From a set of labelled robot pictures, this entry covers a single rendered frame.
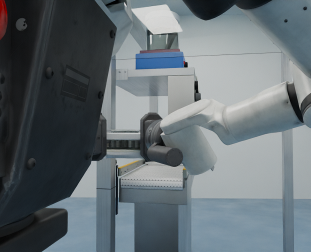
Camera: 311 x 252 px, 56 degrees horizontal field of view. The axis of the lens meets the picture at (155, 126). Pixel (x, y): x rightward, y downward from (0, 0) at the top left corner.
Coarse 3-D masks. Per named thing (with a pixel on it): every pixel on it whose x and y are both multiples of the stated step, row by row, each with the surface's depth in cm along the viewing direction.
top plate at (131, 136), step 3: (108, 135) 79; (111, 135) 79; (114, 135) 79; (117, 135) 79; (120, 135) 79; (123, 135) 78; (126, 135) 78; (129, 135) 78; (132, 135) 78; (135, 135) 78; (138, 135) 78; (108, 138) 79; (111, 138) 79; (114, 138) 79; (117, 138) 79; (120, 138) 79; (123, 138) 78; (126, 138) 78; (129, 138) 78; (132, 138) 78; (135, 138) 78; (138, 138) 78
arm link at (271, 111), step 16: (304, 80) 38; (256, 96) 46; (272, 96) 44; (288, 96) 42; (304, 96) 37; (240, 112) 47; (256, 112) 45; (272, 112) 43; (288, 112) 42; (240, 128) 47; (256, 128) 46; (272, 128) 45; (288, 128) 45
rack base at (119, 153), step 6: (108, 150) 79; (114, 150) 79; (120, 150) 79; (126, 150) 78; (132, 150) 78; (138, 150) 78; (108, 156) 81; (114, 156) 80; (120, 156) 80; (126, 156) 80; (132, 156) 79; (138, 156) 79
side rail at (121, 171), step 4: (140, 160) 157; (144, 160) 168; (132, 164) 140; (136, 164) 148; (140, 164) 157; (120, 168) 120; (124, 168) 126; (128, 168) 133; (132, 168) 140; (120, 172) 120; (124, 172) 126
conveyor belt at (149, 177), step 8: (144, 168) 149; (152, 168) 149; (160, 168) 149; (168, 168) 149; (176, 168) 149; (128, 176) 121; (136, 176) 121; (144, 176) 121; (152, 176) 121; (160, 176) 121; (168, 176) 121; (176, 176) 121; (128, 184) 119; (136, 184) 118; (144, 184) 118; (152, 184) 117; (160, 184) 117; (168, 184) 116; (176, 184) 116
